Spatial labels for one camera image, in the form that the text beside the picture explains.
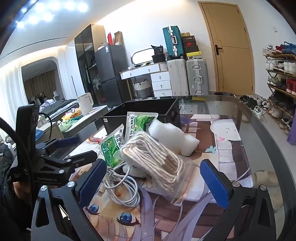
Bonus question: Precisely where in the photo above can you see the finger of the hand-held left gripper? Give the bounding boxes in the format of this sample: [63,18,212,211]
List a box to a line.
[40,150,97,175]
[55,136,80,149]

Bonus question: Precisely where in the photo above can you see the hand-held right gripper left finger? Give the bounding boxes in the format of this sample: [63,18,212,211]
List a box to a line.
[31,159,107,241]

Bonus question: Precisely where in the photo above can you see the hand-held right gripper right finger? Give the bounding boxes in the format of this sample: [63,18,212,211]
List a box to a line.
[200,159,278,241]

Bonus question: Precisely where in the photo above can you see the green white medicine packet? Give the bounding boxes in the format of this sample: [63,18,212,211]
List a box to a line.
[125,112,159,144]
[100,124,126,167]

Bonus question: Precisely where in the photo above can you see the white cable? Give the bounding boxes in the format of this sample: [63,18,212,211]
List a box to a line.
[98,166,141,207]

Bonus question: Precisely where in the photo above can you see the bag of thin speckled rope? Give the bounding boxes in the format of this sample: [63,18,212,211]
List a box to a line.
[120,131,197,205]

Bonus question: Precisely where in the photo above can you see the white foam block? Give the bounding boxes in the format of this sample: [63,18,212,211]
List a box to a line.
[148,119,200,157]

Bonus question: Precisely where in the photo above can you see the black cardboard box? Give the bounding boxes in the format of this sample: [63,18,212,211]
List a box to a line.
[101,98,181,137]

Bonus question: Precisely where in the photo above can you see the person's left forearm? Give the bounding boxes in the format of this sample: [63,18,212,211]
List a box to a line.
[0,181,37,241]

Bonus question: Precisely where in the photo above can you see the grey side cabinet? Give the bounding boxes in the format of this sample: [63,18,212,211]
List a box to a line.
[61,105,109,142]

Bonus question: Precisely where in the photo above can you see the colourful snack bags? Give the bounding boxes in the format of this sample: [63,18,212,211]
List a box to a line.
[61,109,82,122]

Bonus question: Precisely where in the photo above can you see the bed with dark bedding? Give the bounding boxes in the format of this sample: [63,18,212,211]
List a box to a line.
[28,98,79,121]

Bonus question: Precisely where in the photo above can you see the white electric kettle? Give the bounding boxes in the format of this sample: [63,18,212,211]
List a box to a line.
[77,94,94,115]

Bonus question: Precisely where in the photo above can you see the anime printed table mat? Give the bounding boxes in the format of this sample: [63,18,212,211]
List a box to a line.
[69,102,252,241]

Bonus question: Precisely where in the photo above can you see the brown curtains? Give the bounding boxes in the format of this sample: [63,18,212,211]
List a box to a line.
[23,71,58,100]

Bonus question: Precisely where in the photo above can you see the dark glass cabinet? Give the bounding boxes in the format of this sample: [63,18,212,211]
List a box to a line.
[74,24,107,106]

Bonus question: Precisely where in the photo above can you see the dark grey fridge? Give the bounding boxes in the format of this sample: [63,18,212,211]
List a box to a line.
[94,45,130,107]

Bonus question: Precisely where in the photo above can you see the woven laundry basket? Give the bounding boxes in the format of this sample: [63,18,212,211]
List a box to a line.
[132,80,153,98]

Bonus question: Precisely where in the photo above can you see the pile of dark shoes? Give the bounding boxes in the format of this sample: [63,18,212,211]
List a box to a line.
[215,91,271,118]

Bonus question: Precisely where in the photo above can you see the purple bag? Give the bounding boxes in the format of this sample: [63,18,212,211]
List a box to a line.
[286,116,296,146]

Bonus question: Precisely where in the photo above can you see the white dressing table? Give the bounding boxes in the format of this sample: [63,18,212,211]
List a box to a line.
[120,63,173,97]

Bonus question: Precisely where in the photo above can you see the silver suitcase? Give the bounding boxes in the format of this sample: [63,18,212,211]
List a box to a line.
[186,58,210,96]

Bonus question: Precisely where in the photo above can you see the oval mirror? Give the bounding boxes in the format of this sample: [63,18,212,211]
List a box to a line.
[131,48,158,65]

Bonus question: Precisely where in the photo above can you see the white suitcase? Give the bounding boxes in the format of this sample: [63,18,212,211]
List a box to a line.
[167,59,188,96]

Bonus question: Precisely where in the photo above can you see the wooden door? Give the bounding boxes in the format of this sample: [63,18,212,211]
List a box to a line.
[198,1,255,95]

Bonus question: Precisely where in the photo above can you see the black round container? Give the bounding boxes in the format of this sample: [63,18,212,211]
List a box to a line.
[151,54,167,63]

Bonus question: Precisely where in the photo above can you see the black tote bag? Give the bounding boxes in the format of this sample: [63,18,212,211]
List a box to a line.
[151,45,167,56]

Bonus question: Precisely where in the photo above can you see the metal shoe rack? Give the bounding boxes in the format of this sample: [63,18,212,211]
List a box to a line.
[264,42,296,135]

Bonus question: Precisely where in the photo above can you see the rows of assorted sneakers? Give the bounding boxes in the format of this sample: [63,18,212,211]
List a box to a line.
[264,42,296,135]

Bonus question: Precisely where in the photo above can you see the teal suitcase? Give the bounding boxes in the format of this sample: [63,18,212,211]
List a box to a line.
[162,26,185,59]

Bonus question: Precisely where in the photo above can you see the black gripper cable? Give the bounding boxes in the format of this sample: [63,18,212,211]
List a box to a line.
[38,112,53,140]

